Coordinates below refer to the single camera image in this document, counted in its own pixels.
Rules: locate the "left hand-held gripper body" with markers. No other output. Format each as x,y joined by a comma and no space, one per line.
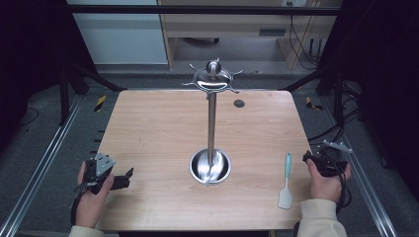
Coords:
103,164

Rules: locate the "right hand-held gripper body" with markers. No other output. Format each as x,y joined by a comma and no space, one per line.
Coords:
331,163

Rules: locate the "steel utensil rack with hooks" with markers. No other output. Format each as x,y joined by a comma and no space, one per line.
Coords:
211,131

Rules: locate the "person's right hand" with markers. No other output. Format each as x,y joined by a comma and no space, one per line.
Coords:
324,187

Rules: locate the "person's left hand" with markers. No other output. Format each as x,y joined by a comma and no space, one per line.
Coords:
89,207

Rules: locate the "yellow black hazard tape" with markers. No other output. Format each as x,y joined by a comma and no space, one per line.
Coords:
311,103

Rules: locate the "dark round table grommet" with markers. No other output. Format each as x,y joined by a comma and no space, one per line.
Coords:
239,103

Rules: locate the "white cabinet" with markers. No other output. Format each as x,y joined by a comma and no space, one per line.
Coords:
122,39

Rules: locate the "aluminium floor rail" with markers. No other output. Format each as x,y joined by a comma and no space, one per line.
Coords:
42,164
369,184

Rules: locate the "black metal frame brace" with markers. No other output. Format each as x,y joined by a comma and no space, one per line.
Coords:
337,95
64,98

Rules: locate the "black metal frame bar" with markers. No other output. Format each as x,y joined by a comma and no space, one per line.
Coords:
197,9

